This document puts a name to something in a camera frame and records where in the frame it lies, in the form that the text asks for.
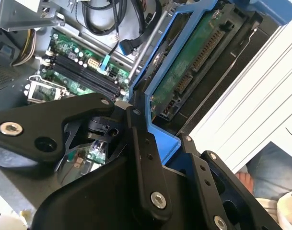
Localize hard disk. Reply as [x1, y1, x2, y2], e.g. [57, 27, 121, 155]
[129, 0, 292, 178]

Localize person hand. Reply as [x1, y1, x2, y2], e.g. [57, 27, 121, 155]
[234, 172, 254, 192]

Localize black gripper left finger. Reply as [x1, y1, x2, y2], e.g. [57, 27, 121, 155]
[0, 92, 174, 217]

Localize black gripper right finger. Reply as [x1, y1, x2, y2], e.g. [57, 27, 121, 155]
[177, 133, 282, 230]

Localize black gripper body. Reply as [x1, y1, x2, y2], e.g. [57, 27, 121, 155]
[32, 155, 216, 230]

